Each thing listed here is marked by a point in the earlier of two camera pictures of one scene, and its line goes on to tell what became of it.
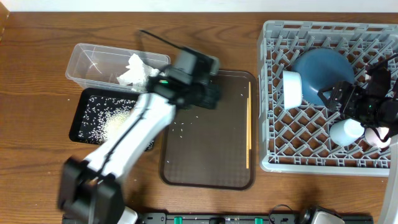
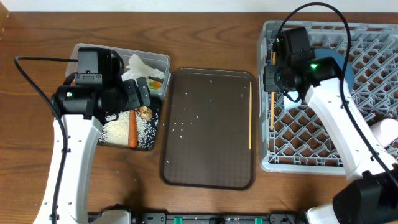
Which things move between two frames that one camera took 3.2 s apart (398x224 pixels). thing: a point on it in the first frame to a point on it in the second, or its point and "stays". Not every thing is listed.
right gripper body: x=357 y=105 to x=270 y=81
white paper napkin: x=138 y=73 stays
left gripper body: x=206 y=93 to x=133 y=97
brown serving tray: x=206 y=149 stays
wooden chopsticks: x=247 y=132 to x=274 y=62
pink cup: x=374 y=139 stays
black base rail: x=240 y=218 stays
